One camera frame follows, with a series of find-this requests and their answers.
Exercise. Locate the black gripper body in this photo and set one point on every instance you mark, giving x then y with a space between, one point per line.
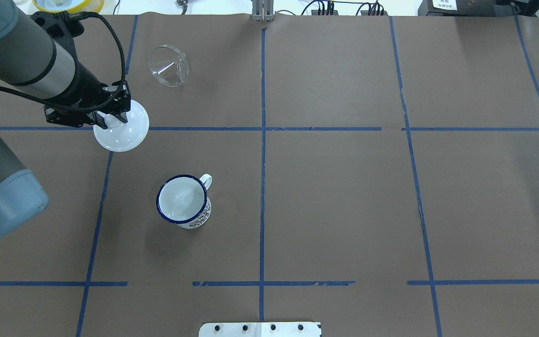
83 85

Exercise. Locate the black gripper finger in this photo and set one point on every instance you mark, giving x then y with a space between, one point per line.
99 120
121 117

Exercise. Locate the white mug lid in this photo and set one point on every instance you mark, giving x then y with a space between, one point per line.
122 137

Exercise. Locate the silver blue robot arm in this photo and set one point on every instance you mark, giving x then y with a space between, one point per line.
39 63

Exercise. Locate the white enamel mug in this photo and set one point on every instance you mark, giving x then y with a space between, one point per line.
183 200

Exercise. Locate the yellow tape roll with plate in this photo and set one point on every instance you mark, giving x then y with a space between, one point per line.
71 6

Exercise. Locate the brown paper table cover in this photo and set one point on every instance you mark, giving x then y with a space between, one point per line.
377 175

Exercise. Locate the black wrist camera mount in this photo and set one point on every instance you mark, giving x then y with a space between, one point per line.
60 24

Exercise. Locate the aluminium frame post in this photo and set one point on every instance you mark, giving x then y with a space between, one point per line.
263 10

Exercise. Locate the white camera pole with base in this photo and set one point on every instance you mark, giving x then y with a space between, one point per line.
260 329

